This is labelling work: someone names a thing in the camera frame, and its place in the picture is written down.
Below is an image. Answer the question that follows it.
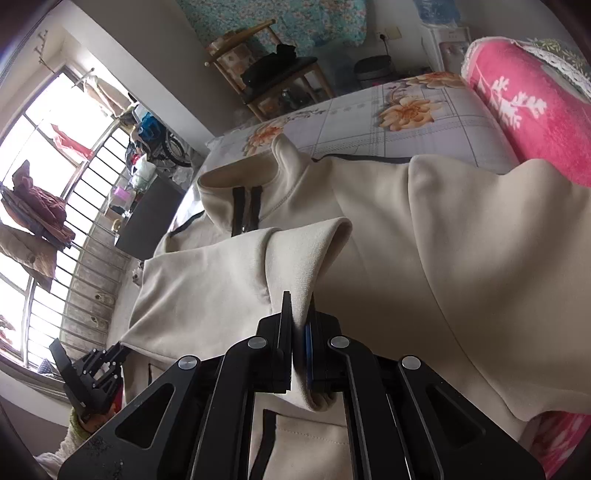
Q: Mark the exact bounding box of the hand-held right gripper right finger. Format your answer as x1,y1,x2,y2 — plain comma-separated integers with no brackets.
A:
302,295,546,480

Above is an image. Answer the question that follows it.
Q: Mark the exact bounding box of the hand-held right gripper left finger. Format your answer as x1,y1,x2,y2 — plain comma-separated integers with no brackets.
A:
58,291,296,480

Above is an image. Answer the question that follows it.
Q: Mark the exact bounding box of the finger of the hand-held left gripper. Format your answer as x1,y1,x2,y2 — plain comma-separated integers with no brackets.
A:
76,342,133,377
91,364,124,394

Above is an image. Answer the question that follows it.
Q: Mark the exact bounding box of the beige zip jacket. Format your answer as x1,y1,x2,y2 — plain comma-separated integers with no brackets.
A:
124,136,591,480

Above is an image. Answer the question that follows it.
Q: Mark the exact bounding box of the person's left hand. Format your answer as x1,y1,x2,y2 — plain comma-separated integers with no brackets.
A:
69,408,114,435

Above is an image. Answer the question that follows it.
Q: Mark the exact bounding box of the metal window railing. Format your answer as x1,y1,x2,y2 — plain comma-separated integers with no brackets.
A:
0,115,139,374

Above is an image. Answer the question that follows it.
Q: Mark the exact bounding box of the tan coat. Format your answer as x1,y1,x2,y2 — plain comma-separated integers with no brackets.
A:
0,222,58,291

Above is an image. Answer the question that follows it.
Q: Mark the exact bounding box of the dark cabinet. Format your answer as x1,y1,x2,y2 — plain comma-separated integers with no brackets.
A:
115,175,185,259

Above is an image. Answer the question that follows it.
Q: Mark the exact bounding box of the maroon jacket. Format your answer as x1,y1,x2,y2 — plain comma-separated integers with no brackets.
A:
0,159,77,250

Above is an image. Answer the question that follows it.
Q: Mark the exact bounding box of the white plastic bag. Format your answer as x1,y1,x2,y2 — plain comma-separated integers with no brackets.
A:
131,154,158,192

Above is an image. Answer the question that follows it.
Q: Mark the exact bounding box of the red hanging cloth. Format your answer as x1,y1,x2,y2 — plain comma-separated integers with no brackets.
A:
50,122,93,162

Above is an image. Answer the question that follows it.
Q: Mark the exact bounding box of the bicycle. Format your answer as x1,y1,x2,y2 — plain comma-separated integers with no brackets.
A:
157,129,195,169

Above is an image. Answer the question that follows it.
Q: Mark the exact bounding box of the blue bag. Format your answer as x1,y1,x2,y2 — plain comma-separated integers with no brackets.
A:
139,111,162,144

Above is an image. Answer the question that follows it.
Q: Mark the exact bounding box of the floral bed sheet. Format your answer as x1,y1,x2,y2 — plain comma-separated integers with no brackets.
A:
168,71,522,241

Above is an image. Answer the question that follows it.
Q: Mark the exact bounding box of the wooden chair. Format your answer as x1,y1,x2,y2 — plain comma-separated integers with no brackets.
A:
204,21,335,121

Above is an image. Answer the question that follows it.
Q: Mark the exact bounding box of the beige hanging garment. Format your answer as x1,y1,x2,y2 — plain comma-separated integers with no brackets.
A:
81,76,130,116

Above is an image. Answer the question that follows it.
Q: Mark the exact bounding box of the dark trash bin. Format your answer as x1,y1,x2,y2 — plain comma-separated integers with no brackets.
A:
353,55,395,90

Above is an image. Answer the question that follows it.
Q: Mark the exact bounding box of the teal floral cloth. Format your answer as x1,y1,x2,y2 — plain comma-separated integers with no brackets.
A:
178,0,370,58

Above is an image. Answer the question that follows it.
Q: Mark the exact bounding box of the white water dispenser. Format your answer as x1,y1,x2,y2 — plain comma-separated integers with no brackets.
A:
418,23,474,75

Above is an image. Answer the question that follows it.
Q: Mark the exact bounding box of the pink floral blanket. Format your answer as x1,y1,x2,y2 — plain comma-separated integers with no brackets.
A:
462,37,591,480

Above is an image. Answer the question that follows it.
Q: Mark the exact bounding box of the lace-trimmed cloth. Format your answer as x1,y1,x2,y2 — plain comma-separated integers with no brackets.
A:
522,37,591,93

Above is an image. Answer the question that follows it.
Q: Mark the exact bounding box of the wall hook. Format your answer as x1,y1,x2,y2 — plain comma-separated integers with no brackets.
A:
32,28,51,58

